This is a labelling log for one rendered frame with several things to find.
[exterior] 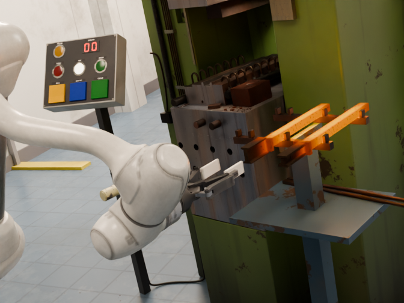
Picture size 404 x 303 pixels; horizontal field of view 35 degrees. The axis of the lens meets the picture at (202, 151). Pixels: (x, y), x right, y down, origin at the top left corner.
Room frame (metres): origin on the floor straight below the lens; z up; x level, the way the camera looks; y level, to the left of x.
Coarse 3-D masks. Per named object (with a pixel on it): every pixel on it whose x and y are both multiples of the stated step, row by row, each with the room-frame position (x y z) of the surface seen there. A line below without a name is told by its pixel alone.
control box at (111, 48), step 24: (48, 48) 2.69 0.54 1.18; (72, 48) 2.63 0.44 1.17; (96, 48) 2.58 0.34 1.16; (120, 48) 2.57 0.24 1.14; (48, 72) 2.64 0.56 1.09; (72, 72) 2.58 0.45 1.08; (96, 72) 2.53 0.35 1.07; (120, 72) 2.53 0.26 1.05; (48, 96) 2.59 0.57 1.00; (120, 96) 2.49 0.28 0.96
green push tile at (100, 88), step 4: (100, 80) 2.50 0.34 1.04; (104, 80) 2.49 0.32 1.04; (108, 80) 2.49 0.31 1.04; (92, 84) 2.51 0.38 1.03; (96, 84) 2.50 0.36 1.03; (100, 84) 2.49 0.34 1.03; (104, 84) 2.49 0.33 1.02; (108, 84) 2.49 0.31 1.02; (92, 88) 2.50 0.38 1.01; (96, 88) 2.49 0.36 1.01; (100, 88) 2.49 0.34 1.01; (104, 88) 2.48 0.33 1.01; (92, 92) 2.50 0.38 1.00; (96, 92) 2.49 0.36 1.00; (100, 92) 2.48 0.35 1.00; (104, 92) 2.47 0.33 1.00; (92, 96) 2.49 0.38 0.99; (96, 96) 2.48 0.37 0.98; (100, 96) 2.47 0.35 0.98; (104, 96) 2.46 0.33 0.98
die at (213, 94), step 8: (240, 64) 2.58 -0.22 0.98; (264, 64) 2.43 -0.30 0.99; (272, 64) 2.41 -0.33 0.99; (224, 72) 2.44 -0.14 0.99; (240, 72) 2.36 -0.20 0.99; (248, 72) 2.34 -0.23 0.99; (256, 72) 2.34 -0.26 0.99; (264, 72) 2.37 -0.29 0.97; (216, 80) 2.27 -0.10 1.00; (224, 80) 2.29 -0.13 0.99; (232, 80) 2.26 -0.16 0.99; (240, 80) 2.28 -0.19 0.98; (248, 80) 2.31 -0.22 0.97; (272, 80) 2.40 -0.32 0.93; (280, 80) 2.43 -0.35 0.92; (192, 88) 2.33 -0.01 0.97; (200, 88) 2.30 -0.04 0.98; (208, 88) 2.27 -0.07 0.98; (216, 88) 2.24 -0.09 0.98; (224, 88) 2.22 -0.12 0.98; (192, 96) 2.34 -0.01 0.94; (200, 96) 2.31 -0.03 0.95; (208, 96) 2.27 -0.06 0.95; (216, 96) 2.24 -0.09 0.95; (224, 96) 2.22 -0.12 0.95; (208, 104) 2.28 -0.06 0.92; (224, 104) 2.22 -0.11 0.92
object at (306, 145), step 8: (360, 104) 1.78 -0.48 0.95; (368, 104) 1.78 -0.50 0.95; (344, 112) 1.73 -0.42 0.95; (352, 112) 1.71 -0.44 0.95; (336, 120) 1.67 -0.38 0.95; (344, 120) 1.67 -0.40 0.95; (352, 120) 1.70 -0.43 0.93; (320, 128) 1.63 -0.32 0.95; (328, 128) 1.62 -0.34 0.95; (336, 128) 1.64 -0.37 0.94; (312, 136) 1.57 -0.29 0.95; (320, 136) 1.57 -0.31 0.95; (296, 144) 1.52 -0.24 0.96; (304, 144) 1.52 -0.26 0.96; (312, 144) 1.54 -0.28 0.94; (288, 152) 1.48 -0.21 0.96; (296, 152) 1.50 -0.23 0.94; (304, 152) 1.52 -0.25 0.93; (312, 152) 1.52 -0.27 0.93; (288, 160) 1.48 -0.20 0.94; (296, 160) 1.48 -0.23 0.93
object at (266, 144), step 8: (320, 104) 1.86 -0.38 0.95; (328, 104) 1.85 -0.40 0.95; (312, 112) 1.79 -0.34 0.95; (320, 112) 1.81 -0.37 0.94; (296, 120) 1.74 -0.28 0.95; (304, 120) 1.74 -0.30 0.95; (312, 120) 1.77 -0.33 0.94; (280, 128) 1.70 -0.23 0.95; (288, 128) 1.69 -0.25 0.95; (296, 128) 1.71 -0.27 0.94; (272, 136) 1.64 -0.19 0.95; (280, 136) 1.65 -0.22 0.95; (248, 144) 1.58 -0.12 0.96; (256, 144) 1.57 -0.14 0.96; (264, 144) 1.61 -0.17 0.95; (272, 144) 1.61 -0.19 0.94; (248, 152) 1.56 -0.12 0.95; (256, 152) 1.58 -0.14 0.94; (264, 152) 1.60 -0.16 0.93; (248, 160) 1.55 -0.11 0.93; (256, 160) 1.56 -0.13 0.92
